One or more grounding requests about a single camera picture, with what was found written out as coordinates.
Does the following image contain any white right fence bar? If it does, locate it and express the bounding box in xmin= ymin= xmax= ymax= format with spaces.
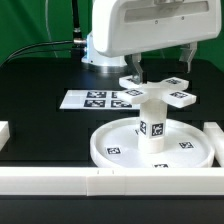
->
xmin=203 ymin=122 xmax=224 ymax=168

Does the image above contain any white left fence bar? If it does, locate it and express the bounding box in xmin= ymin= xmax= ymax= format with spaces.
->
xmin=0 ymin=121 xmax=10 ymax=151

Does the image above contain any black vertical cable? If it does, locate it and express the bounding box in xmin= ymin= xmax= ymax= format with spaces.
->
xmin=71 ymin=0 xmax=83 ymax=43

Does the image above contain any white marker tag sheet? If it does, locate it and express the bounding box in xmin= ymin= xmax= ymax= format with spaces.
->
xmin=60 ymin=90 xmax=140 ymax=110

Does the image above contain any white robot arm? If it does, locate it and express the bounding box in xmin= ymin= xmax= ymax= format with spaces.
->
xmin=83 ymin=0 xmax=222 ymax=84

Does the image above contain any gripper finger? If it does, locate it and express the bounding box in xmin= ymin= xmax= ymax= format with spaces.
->
xmin=125 ymin=53 xmax=143 ymax=84
xmin=179 ymin=42 xmax=197 ymax=73

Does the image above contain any white fence bar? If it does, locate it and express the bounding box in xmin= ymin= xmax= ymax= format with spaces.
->
xmin=0 ymin=121 xmax=10 ymax=151
xmin=0 ymin=167 xmax=224 ymax=196
xmin=203 ymin=122 xmax=224 ymax=168

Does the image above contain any white cross-shaped table base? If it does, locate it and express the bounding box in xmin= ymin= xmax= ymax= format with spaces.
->
xmin=117 ymin=76 xmax=196 ymax=108

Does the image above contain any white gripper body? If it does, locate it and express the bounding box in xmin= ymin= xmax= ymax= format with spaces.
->
xmin=92 ymin=0 xmax=222 ymax=57

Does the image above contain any white front fence bar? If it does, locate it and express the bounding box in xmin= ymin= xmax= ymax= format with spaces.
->
xmin=0 ymin=167 xmax=224 ymax=196

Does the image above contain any white round table top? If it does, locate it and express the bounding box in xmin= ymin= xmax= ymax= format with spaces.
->
xmin=90 ymin=117 xmax=215 ymax=168

